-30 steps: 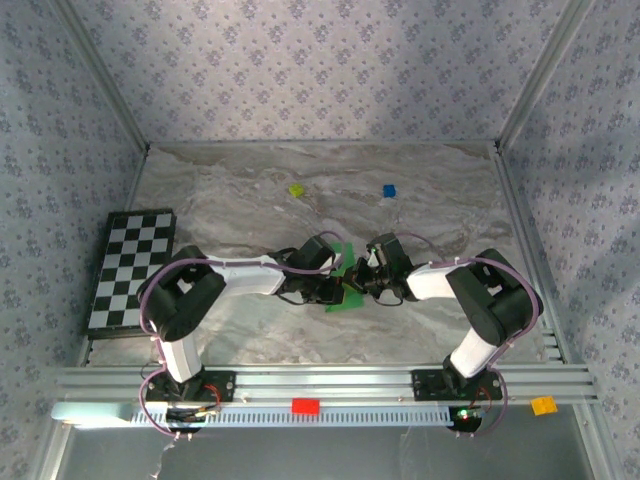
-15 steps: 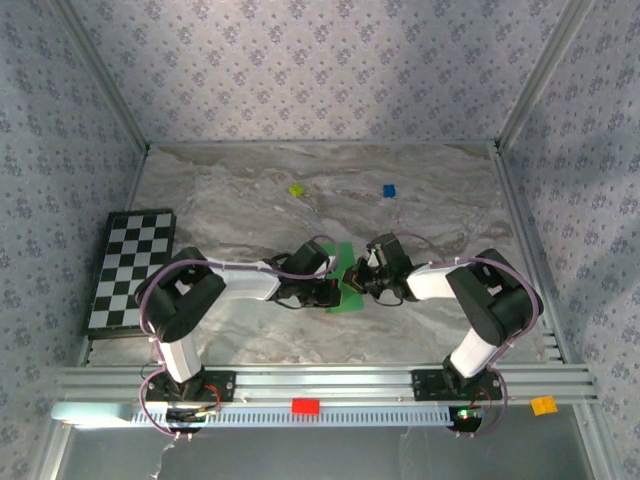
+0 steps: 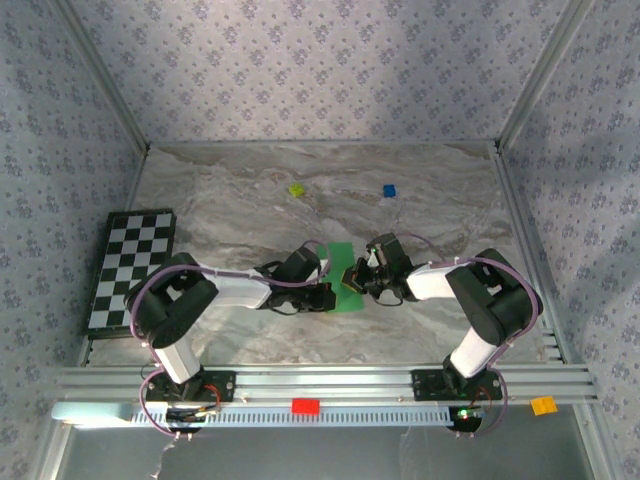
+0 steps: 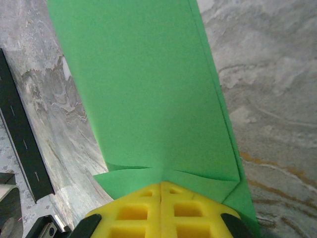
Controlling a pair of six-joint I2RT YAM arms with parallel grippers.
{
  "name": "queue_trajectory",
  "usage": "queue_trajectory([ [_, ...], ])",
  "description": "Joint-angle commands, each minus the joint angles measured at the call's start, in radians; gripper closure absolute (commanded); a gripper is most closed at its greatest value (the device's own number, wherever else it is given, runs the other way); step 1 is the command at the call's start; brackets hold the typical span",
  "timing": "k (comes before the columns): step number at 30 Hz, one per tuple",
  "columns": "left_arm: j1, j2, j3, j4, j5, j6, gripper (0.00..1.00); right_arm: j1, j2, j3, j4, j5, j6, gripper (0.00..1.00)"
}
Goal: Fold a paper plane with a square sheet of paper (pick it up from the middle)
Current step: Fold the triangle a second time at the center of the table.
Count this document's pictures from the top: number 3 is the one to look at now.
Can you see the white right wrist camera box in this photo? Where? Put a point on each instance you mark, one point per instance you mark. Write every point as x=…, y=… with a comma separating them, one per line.
x=373, y=261

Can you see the lime green toy brick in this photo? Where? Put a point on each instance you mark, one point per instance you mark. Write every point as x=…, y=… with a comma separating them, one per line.
x=297, y=190

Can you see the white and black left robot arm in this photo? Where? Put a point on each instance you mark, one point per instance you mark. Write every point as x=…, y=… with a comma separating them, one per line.
x=170, y=310

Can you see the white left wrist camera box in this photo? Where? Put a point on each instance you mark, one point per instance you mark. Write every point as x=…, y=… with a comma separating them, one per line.
x=314, y=276

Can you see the aluminium corner post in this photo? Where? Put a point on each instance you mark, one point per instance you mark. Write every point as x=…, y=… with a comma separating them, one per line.
x=103, y=75
x=540, y=75

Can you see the blue toy brick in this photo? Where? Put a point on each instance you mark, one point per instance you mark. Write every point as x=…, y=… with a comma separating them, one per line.
x=389, y=190

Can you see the thin aluminium rear rail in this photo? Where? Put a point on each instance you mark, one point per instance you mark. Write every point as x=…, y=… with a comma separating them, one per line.
x=325, y=143

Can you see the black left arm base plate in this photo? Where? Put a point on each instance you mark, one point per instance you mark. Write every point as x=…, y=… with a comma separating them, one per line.
x=225, y=385

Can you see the red toy brick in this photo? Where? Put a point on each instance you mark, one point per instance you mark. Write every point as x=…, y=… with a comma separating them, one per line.
x=305, y=406

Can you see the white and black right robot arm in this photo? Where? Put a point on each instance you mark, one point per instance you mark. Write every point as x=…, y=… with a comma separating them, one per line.
x=490, y=300

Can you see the black and white checkerboard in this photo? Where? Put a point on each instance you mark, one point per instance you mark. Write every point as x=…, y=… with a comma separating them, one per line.
x=125, y=250

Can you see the green paper sheet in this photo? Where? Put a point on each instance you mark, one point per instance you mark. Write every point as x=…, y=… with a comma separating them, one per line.
x=342, y=255

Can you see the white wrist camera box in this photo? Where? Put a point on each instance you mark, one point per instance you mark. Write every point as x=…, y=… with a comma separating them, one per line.
x=373, y=261
x=314, y=276

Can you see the orange toy brick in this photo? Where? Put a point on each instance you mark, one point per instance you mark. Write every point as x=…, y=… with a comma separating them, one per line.
x=544, y=405

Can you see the long aluminium mounting rail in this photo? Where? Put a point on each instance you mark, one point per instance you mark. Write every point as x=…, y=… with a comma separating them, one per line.
x=325, y=382

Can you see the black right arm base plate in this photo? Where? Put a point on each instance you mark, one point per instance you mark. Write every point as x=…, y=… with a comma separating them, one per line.
x=425, y=385

